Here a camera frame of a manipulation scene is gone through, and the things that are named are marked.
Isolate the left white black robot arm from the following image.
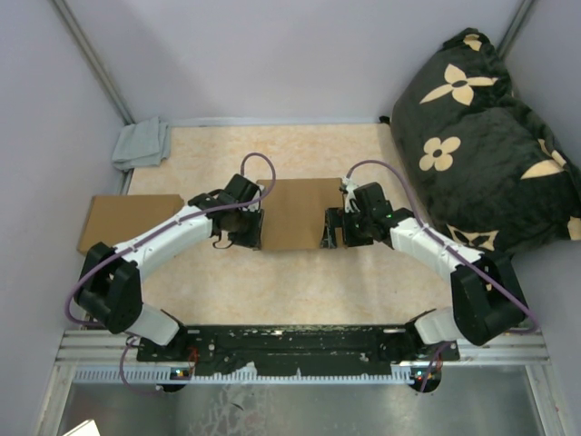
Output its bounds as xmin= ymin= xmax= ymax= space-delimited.
xmin=69 ymin=173 xmax=265 ymax=361

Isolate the aluminium frame rail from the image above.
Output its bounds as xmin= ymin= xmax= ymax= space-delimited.
xmin=55 ymin=326 xmax=549 ymax=386

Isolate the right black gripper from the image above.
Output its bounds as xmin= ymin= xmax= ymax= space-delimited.
xmin=320 ymin=207 xmax=372 ymax=250

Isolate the grey folded cloth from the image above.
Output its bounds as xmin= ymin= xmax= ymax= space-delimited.
xmin=112 ymin=117 xmax=171 ymax=171

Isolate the small closed cardboard box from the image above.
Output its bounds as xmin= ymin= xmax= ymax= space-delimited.
xmin=77 ymin=194 xmax=184 ymax=254

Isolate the black floral pillow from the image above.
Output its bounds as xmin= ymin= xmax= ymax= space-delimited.
xmin=390 ymin=28 xmax=580 ymax=254

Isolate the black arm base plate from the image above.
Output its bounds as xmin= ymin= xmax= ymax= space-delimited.
xmin=137 ymin=323 xmax=438 ymax=377

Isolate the white paper corner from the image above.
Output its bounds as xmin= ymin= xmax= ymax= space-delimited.
xmin=63 ymin=420 xmax=101 ymax=436

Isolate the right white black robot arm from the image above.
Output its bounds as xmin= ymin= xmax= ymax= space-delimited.
xmin=320 ymin=179 xmax=527 ymax=360

